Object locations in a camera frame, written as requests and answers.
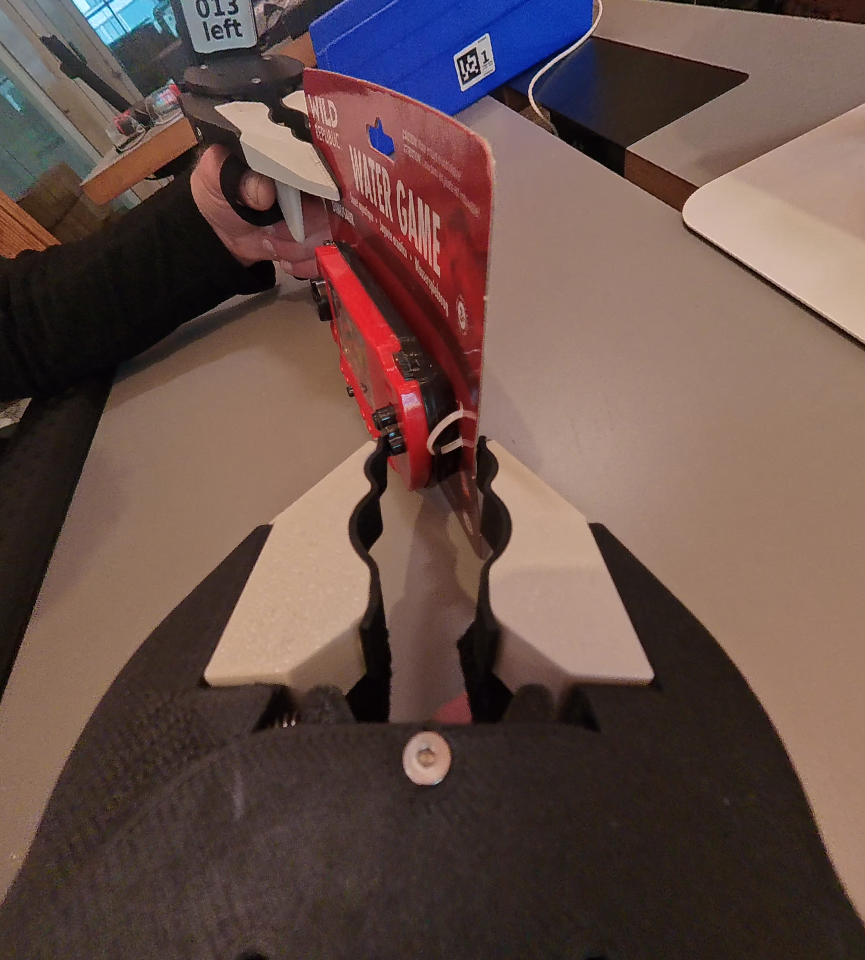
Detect black flat pad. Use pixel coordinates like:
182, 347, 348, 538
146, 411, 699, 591
507, 37, 749, 151

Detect person's left hand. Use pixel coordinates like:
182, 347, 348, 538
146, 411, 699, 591
191, 148, 329, 280

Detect white cable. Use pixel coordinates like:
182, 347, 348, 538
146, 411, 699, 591
528, 0, 605, 121

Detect blue plastic bin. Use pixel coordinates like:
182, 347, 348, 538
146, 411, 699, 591
308, 0, 605, 117

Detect brown cardboard box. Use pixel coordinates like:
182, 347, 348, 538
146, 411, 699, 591
16, 161, 115, 245

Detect grey storage box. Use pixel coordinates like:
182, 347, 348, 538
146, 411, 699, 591
110, 26, 188, 97

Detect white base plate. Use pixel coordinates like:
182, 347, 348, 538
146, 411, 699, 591
683, 78, 865, 376

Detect red handheld toy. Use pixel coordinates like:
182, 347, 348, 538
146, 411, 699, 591
301, 67, 495, 560

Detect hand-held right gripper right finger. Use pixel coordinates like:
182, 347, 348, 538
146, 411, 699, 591
456, 435, 656, 725

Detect wooden side table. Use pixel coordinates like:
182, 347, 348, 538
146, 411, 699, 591
80, 33, 317, 207

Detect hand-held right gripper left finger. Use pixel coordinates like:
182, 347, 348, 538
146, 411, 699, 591
203, 438, 398, 725

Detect person's left forearm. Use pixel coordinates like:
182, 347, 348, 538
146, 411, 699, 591
0, 172, 278, 406

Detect clear safety glasses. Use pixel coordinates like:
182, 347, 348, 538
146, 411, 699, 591
106, 82, 184, 150

